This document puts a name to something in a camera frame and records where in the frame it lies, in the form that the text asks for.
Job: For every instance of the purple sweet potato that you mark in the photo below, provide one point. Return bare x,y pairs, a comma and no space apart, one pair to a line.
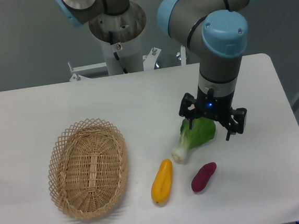
201,179

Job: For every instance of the green bok choy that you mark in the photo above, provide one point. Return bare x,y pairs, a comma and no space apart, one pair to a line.
202,131

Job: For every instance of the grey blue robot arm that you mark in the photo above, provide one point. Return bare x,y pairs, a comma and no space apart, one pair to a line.
212,29

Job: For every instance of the woven wicker basket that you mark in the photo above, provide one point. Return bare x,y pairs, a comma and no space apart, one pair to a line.
88,169

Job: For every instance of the yellow mango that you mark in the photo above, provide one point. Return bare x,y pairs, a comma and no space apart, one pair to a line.
161,187

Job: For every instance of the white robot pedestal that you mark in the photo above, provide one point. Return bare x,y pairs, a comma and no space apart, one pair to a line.
120,39

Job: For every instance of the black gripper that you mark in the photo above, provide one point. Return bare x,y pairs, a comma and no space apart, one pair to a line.
214,102

